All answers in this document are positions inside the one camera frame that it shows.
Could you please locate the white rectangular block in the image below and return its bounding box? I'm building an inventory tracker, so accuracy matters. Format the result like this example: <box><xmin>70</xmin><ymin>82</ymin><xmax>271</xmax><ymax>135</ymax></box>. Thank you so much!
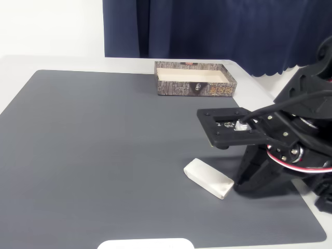
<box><xmin>183</xmin><ymin>157</ymin><xmax>235</xmax><ymax>200</ymax></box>

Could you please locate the bark-print cardboard box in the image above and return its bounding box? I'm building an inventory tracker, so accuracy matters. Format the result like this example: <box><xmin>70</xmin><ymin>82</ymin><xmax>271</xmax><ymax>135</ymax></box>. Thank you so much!
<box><xmin>154</xmin><ymin>61</ymin><xmax>238</xmax><ymax>98</ymax></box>

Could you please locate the white rounded device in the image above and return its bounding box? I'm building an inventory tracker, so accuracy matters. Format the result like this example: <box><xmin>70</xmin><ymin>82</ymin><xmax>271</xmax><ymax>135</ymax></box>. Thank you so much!
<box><xmin>97</xmin><ymin>238</ymin><xmax>195</xmax><ymax>249</ymax></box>

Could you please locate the dark blue curtain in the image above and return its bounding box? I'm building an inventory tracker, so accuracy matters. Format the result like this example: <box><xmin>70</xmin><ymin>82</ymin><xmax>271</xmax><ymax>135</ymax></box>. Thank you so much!
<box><xmin>102</xmin><ymin>0</ymin><xmax>332</xmax><ymax>78</ymax></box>

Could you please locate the grey table mat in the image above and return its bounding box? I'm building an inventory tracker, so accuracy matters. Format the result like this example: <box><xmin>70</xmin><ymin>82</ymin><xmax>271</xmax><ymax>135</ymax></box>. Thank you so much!
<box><xmin>0</xmin><ymin>69</ymin><xmax>327</xmax><ymax>244</ymax></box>

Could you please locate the red white gripper servo cable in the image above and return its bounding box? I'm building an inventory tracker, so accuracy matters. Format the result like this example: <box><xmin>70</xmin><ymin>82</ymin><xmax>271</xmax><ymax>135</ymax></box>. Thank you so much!
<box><xmin>266</xmin><ymin>144</ymin><xmax>332</xmax><ymax>174</ymax></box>

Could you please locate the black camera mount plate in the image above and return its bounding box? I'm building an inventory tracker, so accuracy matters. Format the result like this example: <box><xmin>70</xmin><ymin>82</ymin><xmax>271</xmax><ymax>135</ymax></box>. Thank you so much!
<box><xmin>196</xmin><ymin>107</ymin><xmax>266</xmax><ymax>150</ymax></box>

